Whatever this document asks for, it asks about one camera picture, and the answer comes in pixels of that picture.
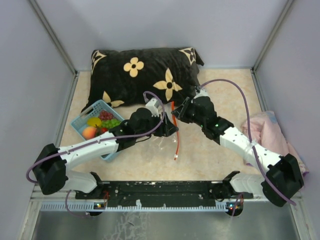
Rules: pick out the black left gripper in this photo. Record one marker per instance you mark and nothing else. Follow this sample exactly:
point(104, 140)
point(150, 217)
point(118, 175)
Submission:
point(167, 128)

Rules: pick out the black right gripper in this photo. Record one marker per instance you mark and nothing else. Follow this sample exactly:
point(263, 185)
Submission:
point(181, 110)

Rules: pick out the clear zip top bag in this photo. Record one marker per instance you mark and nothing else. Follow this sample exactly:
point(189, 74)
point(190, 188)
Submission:
point(169, 146)

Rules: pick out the orange peach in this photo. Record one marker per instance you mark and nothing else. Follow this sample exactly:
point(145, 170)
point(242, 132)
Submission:
point(89, 132)

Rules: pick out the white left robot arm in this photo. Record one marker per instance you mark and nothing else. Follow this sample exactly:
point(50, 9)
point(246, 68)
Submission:
point(53, 169)

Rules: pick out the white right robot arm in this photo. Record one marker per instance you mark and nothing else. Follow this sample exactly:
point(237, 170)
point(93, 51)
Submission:
point(282, 177)

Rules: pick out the green grape bunch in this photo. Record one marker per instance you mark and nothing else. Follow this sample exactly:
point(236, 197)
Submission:
point(110, 123)

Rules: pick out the black floral pillow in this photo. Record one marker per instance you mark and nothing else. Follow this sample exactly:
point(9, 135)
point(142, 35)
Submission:
point(120, 78)

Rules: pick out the red grape bunch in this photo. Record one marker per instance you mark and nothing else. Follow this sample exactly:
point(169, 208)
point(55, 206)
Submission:
point(104, 115)

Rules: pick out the yellow lemon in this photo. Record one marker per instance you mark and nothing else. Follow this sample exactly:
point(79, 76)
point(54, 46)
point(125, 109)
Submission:
point(94, 122)

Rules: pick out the pink cloth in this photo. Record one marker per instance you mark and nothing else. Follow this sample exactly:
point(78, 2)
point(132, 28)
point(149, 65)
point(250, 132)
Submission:
point(266, 131)

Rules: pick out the light blue plastic basket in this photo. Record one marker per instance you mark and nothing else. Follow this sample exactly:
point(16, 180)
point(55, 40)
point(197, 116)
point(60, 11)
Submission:
point(80, 122)

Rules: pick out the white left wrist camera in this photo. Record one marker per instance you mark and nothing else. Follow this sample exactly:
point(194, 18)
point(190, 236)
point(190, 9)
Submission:
point(153, 106)

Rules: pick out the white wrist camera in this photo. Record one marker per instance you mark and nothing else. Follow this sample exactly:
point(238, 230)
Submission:
point(153, 106)
point(200, 92)

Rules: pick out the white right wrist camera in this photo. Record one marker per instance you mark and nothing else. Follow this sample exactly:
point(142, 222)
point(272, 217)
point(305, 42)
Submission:
point(200, 92)

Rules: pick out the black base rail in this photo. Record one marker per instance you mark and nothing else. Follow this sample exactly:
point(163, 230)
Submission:
point(150, 194)

